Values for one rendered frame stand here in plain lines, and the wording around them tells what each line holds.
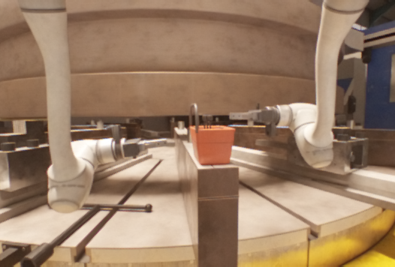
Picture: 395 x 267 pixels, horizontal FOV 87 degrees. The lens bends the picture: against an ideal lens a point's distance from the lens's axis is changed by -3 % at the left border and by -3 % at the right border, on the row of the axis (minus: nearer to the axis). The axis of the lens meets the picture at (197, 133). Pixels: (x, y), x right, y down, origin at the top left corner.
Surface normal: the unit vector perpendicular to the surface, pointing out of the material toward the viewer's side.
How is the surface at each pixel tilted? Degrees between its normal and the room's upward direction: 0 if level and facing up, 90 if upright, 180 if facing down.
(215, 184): 90
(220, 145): 97
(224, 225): 90
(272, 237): 90
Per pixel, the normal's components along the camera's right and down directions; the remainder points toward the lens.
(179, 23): 0.13, 0.09
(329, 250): 0.36, 0.08
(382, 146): -0.60, 0.07
